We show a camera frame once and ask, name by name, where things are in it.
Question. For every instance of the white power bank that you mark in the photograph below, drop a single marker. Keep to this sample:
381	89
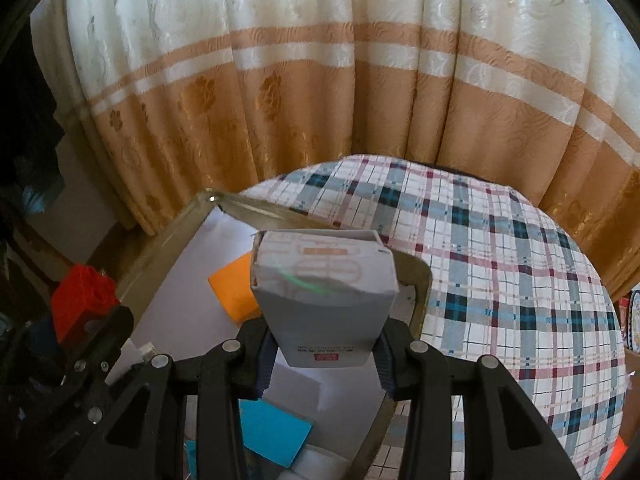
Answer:
130	355

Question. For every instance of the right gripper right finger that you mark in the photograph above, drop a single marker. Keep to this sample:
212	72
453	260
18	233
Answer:
390	354

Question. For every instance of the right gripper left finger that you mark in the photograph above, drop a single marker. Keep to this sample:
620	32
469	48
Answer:
258	353

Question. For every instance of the orange red object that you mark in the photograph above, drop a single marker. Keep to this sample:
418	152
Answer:
619	450

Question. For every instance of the white paper tray liner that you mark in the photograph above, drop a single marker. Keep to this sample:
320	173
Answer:
318	463

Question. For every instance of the red toy brick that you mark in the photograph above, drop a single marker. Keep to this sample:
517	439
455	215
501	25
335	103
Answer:
84	295

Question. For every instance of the small teal toy block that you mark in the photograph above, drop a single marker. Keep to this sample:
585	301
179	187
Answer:
272	433

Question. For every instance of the orange cube block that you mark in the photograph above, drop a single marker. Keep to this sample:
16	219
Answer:
231	285

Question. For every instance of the cardboard box with goods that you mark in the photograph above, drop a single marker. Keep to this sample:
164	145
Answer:
628	310

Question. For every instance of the gold metal tin tray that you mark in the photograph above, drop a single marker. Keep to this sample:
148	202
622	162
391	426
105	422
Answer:
174	307

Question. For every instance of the plaid tablecloth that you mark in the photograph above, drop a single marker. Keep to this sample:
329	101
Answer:
506	281

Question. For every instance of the tall white carton box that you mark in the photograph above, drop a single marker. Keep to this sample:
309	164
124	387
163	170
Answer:
325	294

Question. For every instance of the cream and orange curtain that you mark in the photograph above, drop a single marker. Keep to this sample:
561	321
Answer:
171	96

